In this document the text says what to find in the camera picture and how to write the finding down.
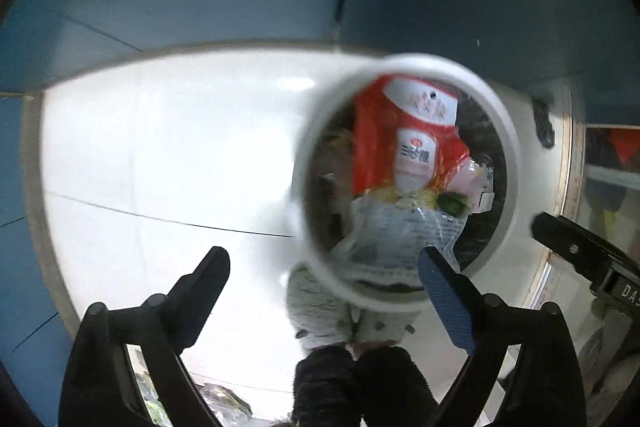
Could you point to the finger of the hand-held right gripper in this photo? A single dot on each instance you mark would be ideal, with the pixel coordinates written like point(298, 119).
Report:
point(565, 242)

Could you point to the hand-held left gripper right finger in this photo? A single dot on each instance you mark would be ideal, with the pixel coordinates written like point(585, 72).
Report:
point(445, 302)

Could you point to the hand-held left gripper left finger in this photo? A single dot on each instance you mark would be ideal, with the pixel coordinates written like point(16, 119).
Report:
point(200, 292)

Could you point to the clear plastic food bag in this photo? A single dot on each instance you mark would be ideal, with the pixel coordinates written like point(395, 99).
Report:
point(390, 232)

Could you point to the pale pink wrapper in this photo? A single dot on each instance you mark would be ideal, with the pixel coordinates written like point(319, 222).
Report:
point(467, 179)

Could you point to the white trash bin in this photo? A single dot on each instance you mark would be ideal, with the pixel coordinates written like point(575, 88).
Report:
point(305, 177)

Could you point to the red snack packet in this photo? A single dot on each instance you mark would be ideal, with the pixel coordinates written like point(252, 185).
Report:
point(372, 142)

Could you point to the grey fuzzy slipper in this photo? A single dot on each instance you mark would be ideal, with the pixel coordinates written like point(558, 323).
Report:
point(320, 312)
point(387, 327)

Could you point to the plastic bag with vegetables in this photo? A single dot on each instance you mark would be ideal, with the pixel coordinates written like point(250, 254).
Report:
point(225, 399)

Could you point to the dark cloth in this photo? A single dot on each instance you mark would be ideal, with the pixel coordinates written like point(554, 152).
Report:
point(545, 127)

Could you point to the person's black fleece pants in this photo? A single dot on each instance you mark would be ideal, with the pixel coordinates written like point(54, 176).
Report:
point(340, 387)

